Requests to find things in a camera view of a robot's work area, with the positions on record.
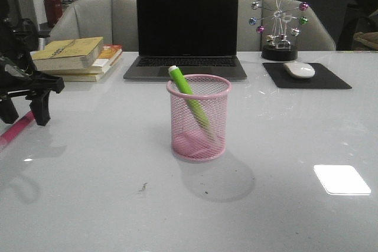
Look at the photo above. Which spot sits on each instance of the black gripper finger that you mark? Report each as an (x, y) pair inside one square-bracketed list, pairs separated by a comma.
[(8, 112), (39, 106)]

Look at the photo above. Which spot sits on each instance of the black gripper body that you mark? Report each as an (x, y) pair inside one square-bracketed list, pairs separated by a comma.
[(18, 72)]

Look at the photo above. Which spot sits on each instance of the pink highlighter pen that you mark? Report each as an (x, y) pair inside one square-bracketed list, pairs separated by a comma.
[(10, 134)]

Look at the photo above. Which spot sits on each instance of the green highlighter pen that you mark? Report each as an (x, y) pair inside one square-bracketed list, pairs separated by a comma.
[(194, 105)]

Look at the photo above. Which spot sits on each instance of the pink mesh pen holder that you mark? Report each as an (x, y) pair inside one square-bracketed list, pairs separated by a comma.
[(188, 140)]

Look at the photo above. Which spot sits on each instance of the red trash bin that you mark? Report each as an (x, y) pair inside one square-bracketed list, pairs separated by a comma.
[(53, 11)]

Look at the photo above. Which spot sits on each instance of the yellow top book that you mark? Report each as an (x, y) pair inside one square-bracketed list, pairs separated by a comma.
[(68, 54)]

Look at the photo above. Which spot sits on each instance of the pale bottom book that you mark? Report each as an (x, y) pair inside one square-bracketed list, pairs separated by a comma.
[(88, 77)]

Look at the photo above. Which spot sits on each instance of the orange white middle book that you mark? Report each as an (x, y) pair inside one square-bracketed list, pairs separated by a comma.
[(109, 55)]

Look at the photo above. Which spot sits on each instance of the grey left armchair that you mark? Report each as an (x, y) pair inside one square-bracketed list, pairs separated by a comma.
[(114, 20)]

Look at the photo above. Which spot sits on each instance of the grey armchair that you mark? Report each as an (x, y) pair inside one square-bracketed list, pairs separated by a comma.
[(305, 30), (114, 20)]

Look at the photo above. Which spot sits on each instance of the dark grey laptop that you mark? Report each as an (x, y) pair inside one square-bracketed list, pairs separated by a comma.
[(198, 36)]

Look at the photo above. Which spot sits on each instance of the grey right armchair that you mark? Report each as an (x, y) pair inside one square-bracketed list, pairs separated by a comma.
[(305, 30)]

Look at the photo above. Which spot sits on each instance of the ferris wheel desk ornament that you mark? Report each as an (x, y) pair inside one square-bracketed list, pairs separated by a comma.
[(279, 24)]

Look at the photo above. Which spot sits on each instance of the white computer mouse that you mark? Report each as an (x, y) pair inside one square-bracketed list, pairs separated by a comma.
[(299, 69)]

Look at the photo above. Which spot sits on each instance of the black mouse pad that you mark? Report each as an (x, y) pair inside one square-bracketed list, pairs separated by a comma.
[(322, 79)]

